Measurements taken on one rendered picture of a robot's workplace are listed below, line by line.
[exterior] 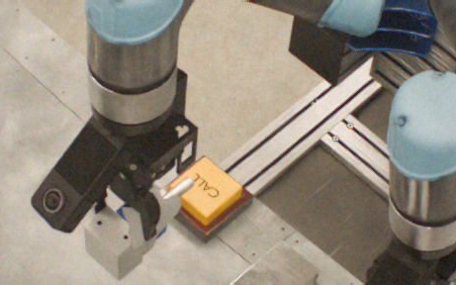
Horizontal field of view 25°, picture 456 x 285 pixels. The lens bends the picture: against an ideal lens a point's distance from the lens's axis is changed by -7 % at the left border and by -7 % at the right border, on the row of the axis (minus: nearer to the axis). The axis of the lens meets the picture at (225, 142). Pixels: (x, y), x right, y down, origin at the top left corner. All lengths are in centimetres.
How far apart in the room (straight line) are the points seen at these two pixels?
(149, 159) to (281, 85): 149
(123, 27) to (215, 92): 161
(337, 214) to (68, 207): 112
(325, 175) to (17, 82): 83
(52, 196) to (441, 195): 35
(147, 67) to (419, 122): 22
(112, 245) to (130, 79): 26
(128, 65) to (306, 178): 122
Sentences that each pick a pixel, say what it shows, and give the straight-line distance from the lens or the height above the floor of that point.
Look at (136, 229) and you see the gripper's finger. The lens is 101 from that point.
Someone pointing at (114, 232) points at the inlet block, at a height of 96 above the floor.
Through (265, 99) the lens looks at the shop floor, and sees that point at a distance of 240.
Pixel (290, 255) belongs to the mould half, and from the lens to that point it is 114.
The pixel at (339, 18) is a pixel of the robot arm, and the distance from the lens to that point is 86.
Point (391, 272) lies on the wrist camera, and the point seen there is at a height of 109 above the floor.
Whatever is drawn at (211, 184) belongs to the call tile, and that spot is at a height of 84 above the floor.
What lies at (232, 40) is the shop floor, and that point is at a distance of 250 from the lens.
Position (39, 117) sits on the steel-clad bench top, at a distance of 135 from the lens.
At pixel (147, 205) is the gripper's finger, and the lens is 97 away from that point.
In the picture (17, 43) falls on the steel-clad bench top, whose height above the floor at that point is 80.
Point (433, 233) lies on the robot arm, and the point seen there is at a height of 118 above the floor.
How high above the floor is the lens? 186
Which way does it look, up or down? 53 degrees down
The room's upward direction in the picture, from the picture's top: 7 degrees clockwise
